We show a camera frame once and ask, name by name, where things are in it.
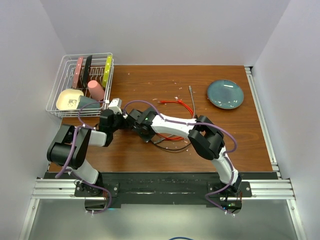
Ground cream square bowl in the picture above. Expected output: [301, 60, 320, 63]
[55, 88, 84, 111]

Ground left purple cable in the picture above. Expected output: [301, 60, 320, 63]
[54, 100, 112, 214]

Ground pink plate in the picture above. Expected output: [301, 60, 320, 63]
[71, 56, 84, 89]

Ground red ethernet cable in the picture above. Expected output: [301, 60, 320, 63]
[156, 98, 197, 142]

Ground grey ethernet cable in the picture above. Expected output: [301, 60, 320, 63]
[153, 85, 198, 144]

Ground black ethernet cable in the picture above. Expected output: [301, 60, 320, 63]
[149, 114, 200, 153]

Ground yellow-green plate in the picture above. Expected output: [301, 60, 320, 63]
[101, 55, 113, 88]

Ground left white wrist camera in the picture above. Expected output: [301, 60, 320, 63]
[107, 98, 123, 114]

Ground pink cup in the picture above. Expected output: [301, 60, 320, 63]
[87, 80, 105, 101]

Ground black plate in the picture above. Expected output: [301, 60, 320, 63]
[81, 55, 93, 88]

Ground dark teal cup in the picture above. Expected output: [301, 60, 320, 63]
[76, 95, 101, 109]

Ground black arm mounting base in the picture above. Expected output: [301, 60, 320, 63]
[42, 171, 279, 209]

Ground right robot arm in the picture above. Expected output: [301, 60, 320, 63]
[124, 107, 242, 197]

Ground teal ceramic plate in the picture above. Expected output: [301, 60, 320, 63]
[206, 79, 244, 110]

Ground white wire dish rack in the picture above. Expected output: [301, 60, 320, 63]
[45, 52, 114, 118]

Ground black network switch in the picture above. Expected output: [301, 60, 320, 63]
[134, 107, 157, 143]

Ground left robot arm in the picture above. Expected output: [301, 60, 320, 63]
[47, 109, 130, 196]

